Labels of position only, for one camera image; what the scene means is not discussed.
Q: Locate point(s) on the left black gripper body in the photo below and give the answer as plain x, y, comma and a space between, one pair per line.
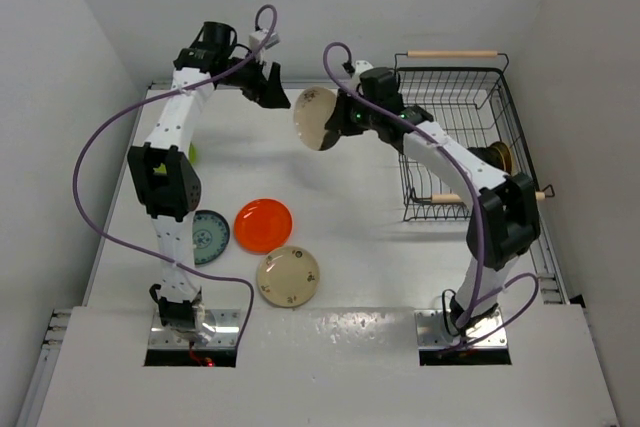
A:
245, 77

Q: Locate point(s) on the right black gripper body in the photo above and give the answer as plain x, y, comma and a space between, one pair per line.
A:
357, 116

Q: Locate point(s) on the cream plate with black patch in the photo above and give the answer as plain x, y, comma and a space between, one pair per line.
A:
312, 110

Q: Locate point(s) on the green plate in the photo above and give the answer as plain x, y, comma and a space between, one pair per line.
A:
192, 154

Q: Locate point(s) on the yellow patterned plate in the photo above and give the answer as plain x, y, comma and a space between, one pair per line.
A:
505, 154

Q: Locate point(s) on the blue patterned plate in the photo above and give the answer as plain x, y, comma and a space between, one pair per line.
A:
211, 235

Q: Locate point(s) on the cream plate with flowers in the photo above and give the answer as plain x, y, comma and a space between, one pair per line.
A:
288, 277

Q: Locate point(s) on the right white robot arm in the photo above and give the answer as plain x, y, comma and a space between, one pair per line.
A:
504, 216

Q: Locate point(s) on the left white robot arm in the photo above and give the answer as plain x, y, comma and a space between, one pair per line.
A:
166, 182

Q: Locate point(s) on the orange plate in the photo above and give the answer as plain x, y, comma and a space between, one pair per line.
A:
263, 225

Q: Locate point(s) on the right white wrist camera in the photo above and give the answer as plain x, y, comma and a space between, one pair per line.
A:
355, 68

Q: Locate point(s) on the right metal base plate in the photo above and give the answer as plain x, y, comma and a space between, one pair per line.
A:
488, 333

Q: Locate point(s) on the metal base plate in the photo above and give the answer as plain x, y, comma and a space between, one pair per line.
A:
488, 333
218, 331

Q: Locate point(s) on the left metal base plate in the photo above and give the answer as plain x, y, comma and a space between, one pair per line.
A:
218, 331

